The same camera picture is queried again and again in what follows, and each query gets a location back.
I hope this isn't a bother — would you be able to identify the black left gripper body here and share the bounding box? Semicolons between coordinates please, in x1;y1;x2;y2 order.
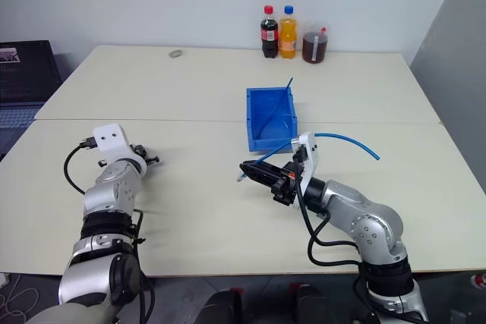
130;143;162;166

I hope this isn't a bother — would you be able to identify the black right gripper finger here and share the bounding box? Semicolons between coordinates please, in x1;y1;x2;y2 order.
244;170;283;192
238;162;286;182

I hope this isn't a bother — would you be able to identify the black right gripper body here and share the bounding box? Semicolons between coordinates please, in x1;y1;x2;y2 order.
270;159;306;208

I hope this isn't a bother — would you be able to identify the long curved blue cable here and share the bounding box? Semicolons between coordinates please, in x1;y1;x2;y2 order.
254;132;381;165

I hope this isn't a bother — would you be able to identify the blue plastic bin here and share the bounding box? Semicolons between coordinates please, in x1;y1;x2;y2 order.
245;86;300;154

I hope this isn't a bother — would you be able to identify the clear jar dark liquid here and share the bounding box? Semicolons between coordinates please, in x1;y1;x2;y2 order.
301;19;330;66

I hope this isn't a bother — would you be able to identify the dark rounded shape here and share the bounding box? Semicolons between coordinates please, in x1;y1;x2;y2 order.
196;287;245;324

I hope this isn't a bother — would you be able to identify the cola bottle red cap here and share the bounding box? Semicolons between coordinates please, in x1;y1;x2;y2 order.
260;5;279;60

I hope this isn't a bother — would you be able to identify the orange soda bottle blue cap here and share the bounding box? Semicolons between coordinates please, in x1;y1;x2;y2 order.
278;5;298;60

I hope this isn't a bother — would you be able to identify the open dark laptop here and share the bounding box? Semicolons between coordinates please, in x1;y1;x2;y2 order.
0;39;64;162

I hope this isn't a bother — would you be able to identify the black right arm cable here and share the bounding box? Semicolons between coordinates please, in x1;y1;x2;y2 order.
292;149;428;324

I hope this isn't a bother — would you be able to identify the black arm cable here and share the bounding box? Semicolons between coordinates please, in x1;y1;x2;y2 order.
292;149;428;324
63;136;156;324

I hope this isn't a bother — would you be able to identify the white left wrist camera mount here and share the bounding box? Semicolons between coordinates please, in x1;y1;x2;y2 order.
92;123;148;175

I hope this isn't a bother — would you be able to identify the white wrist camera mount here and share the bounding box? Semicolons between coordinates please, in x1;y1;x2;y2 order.
289;131;320;209
92;123;148;175

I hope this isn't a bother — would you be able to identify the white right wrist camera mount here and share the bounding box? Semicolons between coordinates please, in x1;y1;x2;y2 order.
289;131;320;209

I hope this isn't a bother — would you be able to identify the straight blue cable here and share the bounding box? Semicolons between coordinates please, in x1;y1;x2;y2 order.
256;77;295;137

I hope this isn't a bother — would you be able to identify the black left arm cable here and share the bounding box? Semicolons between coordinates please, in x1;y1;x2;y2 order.
63;136;156;324

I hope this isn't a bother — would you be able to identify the thin white floor cable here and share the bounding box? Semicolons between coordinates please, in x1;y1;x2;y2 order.
0;273;40;324

